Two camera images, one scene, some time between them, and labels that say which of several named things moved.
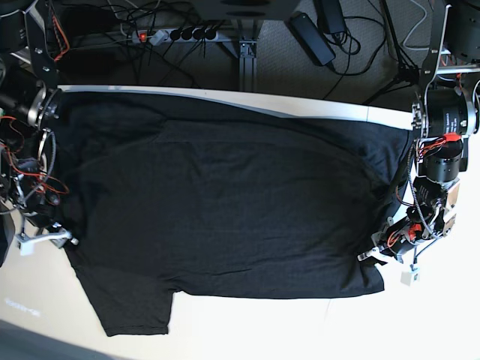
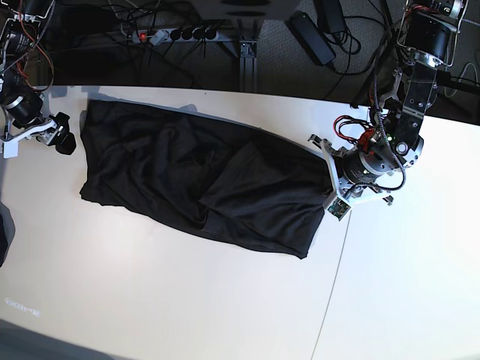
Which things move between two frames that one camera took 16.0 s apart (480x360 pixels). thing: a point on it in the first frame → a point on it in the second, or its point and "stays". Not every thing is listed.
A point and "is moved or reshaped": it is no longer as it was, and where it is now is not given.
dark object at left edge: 7,232 stays
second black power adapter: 329,16 stays
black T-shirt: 167,197 is moved or reshaped
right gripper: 421,223 → 356,174
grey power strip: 151,37 stays
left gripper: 58,236 → 46,130
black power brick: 310,38 stays
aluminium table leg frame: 246,50 stays
